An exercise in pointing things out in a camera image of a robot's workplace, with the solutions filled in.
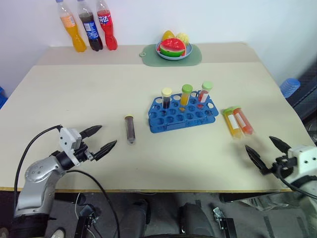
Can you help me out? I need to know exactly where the red tube, green cap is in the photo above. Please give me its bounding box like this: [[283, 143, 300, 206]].
[[198, 81, 214, 103]]

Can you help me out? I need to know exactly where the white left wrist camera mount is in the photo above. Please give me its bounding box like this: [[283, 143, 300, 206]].
[[58, 127, 83, 166]]

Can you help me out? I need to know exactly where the cola bottle, blue label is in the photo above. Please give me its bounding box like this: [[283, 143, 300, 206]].
[[76, 0, 104, 52]]

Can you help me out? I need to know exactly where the yellow-orange tube, white label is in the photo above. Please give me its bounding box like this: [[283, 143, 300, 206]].
[[221, 107, 245, 140]]

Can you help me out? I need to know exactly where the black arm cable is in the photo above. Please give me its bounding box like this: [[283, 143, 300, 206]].
[[65, 170, 121, 238], [13, 124, 62, 193], [276, 164, 317, 199]]

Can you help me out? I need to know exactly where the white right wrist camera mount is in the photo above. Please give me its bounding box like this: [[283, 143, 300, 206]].
[[287, 146, 317, 184]]

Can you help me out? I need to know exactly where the dark tube, yellow cap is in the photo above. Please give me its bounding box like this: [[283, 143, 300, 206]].
[[161, 87, 173, 110]]

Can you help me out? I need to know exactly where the black caster clamp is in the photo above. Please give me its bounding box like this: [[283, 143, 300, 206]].
[[73, 204, 102, 238], [212, 206, 235, 238]]

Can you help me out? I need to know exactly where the toy watermelon slice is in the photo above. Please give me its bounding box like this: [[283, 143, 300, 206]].
[[159, 38, 187, 58]]

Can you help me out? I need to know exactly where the blue ribbed stool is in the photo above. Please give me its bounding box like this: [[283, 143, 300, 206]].
[[279, 77, 301, 99]]

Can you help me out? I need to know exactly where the smooth yellow toy fruit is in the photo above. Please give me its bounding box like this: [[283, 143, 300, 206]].
[[162, 30, 177, 42]]

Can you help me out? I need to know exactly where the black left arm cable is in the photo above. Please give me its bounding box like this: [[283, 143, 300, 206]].
[[65, 170, 121, 238], [13, 124, 62, 193]]

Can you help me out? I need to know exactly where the blue plastic crate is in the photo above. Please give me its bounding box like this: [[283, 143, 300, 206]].
[[0, 86, 9, 110]]

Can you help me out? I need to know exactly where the light blue plate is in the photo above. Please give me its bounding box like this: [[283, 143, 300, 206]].
[[155, 41, 194, 61]]

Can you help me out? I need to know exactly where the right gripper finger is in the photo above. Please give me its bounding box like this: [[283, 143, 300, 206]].
[[269, 135, 291, 156], [245, 144, 269, 176]]

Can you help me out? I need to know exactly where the orange tube, green cap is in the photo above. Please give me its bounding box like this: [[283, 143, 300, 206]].
[[180, 84, 194, 106]]

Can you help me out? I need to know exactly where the red soda bottle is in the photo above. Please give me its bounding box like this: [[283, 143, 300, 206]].
[[96, 0, 118, 51]]

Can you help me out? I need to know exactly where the blue test tube rack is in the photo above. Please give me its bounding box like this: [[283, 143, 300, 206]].
[[148, 91, 219, 134]]

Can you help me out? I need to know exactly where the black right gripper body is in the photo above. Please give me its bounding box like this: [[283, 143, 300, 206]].
[[266, 154, 298, 179]]

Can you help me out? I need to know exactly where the orange soda bottle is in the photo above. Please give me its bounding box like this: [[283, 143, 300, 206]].
[[54, 0, 88, 53]]

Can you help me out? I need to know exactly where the spiky yellow toy fruit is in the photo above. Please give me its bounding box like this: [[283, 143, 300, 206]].
[[175, 33, 191, 46]]

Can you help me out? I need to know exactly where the dark brown tube, pale cap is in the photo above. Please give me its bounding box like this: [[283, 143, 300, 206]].
[[124, 114, 138, 146]]

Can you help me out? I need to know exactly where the dark rounded shape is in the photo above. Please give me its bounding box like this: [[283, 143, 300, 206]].
[[178, 201, 212, 238]]

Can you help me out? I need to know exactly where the black ribbed case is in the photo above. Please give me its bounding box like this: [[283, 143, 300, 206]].
[[285, 62, 317, 122]]

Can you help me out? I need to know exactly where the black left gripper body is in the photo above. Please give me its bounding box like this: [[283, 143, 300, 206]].
[[73, 140, 97, 164]]

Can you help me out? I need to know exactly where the green placemat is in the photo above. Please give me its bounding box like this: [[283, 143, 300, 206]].
[[139, 43, 203, 68]]

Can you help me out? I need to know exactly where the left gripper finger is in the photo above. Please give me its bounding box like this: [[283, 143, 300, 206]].
[[80, 124, 103, 139], [94, 139, 118, 162]]

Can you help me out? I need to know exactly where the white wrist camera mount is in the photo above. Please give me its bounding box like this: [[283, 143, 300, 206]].
[[58, 127, 83, 166], [287, 146, 317, 184]]

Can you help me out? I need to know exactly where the orange-red tube, green cap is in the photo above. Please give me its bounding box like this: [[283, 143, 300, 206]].
[[232, 105, 255, 136]]

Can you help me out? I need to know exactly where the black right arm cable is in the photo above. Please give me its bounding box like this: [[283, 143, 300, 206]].
[[276, 164, 317, 199]]

